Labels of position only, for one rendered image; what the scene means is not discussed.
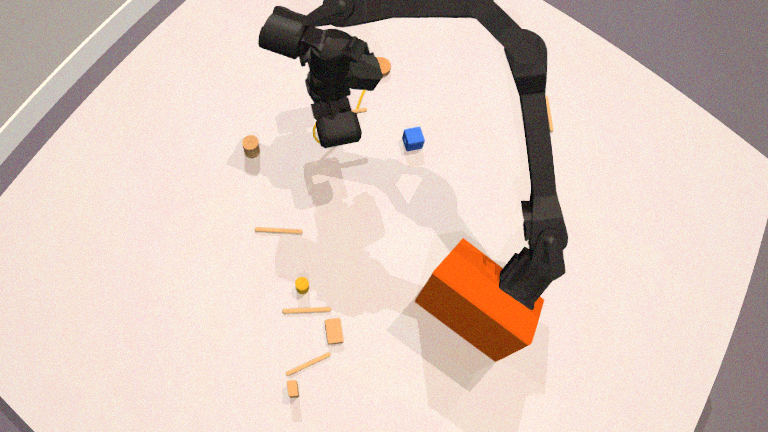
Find blue block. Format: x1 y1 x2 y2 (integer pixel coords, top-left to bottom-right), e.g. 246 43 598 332
402 127 425 151

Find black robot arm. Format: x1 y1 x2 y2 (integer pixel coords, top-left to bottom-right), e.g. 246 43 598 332
258 0 568 310

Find short wooden cylinder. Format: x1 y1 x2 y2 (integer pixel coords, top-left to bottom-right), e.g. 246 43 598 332
295 277 309 294

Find round wooden button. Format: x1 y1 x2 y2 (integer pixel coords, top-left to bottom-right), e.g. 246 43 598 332
376 57 391 77

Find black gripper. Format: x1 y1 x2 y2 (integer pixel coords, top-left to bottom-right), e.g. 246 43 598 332
299 46 362 148

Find small orange and brown cylinder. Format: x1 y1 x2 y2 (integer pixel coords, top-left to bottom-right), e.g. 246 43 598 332
242 135 260 158

